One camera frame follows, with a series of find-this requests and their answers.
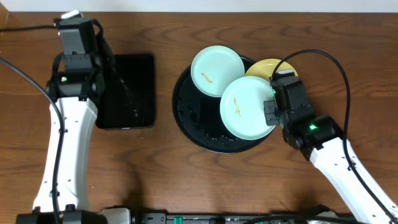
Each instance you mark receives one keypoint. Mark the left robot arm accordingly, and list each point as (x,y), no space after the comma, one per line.
(75,89)

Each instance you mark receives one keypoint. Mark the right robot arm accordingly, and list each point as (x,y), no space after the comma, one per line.
(320,140)

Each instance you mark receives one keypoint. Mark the black rectangular tray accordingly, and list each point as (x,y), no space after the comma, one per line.
(128,101)

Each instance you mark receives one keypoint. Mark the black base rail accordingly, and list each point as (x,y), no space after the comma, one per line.
(124,215)

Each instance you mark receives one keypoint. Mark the light blue plate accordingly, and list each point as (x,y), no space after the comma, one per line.
(214,68)
(242,108)

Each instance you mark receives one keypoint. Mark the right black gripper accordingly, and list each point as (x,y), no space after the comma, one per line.
(270,107)

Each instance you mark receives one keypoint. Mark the black round tray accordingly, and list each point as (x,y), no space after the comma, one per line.
(198,117)

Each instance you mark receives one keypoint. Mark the yellow plate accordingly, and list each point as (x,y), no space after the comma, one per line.
(263,69)

